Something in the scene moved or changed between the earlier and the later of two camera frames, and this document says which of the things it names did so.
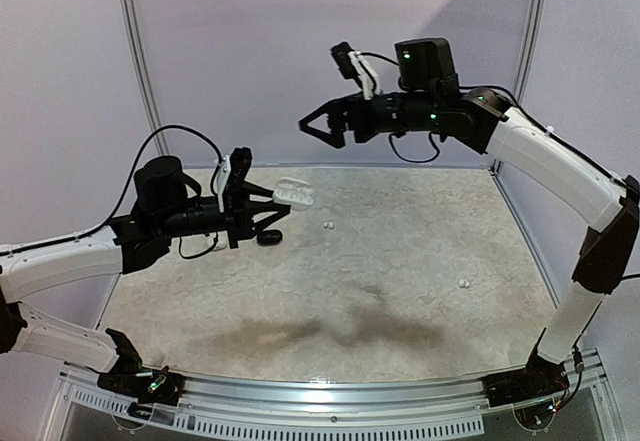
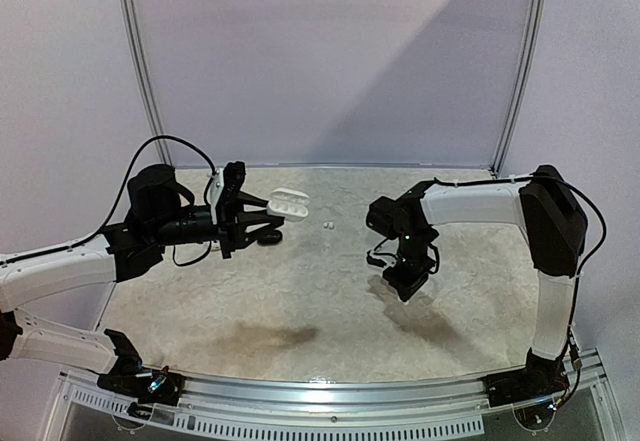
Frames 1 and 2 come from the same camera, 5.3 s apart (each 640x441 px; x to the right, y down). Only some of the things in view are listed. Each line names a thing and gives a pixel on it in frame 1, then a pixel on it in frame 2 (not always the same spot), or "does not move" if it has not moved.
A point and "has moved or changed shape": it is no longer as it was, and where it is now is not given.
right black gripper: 350,118 to 409,279
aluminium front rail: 345,396 does not move
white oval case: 294,192 has moved or changed shape
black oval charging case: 270,237 does not move
